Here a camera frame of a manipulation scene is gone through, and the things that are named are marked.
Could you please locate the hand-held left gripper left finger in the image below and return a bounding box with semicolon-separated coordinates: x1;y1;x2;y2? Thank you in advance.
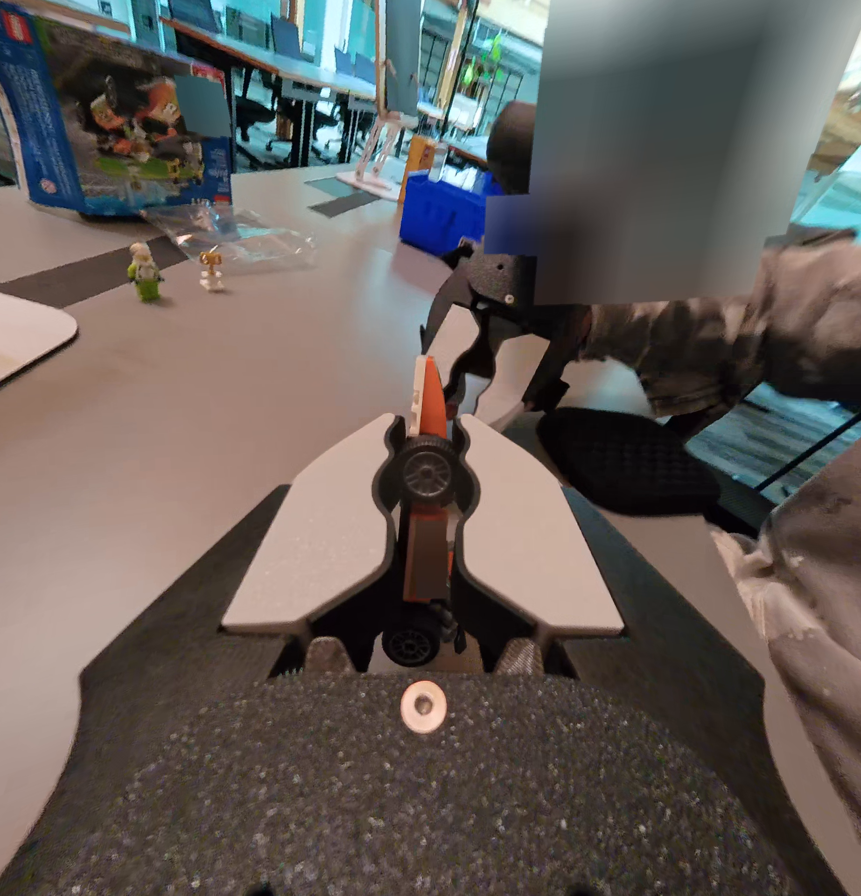
221;411;407;638

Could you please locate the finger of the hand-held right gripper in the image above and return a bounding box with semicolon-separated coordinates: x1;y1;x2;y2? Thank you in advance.
463;336;550;431
428;301;494;410

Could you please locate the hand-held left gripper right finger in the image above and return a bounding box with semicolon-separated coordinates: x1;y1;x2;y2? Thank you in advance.
456;415;624;638

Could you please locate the orange lego race car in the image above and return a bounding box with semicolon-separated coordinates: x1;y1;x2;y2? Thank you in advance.
375;355;480;670

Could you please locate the person's right forearm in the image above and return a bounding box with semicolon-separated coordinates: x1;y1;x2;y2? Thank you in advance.
585;231;861;421

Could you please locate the green lego minifigure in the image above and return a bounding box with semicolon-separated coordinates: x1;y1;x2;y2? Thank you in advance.
127;241;165;303

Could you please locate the blue lego set box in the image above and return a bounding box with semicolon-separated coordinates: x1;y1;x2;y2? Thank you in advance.
0;0;238;222

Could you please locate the blue plastic bin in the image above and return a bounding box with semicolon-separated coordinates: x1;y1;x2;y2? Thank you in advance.
399;168;494;260

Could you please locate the black mesh office chair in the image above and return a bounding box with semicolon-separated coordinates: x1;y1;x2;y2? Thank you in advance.
536;406;725;519

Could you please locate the orange cardboard box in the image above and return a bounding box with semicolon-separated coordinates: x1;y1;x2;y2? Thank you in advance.
403;133;442;176

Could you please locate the white display stand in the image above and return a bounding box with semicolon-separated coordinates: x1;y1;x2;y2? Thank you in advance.
337;112;410;200

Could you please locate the clear plastic bag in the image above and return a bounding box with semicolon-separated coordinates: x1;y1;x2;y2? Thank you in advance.
141;201;319;277

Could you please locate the tall black panel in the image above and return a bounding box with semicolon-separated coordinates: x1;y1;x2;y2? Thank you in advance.
379;0;424;120

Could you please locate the long wooden office desk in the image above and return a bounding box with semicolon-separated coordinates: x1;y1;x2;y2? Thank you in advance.
158;14;382;169

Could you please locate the white booklet stand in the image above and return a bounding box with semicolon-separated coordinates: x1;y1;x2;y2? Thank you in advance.
0;287;78;397

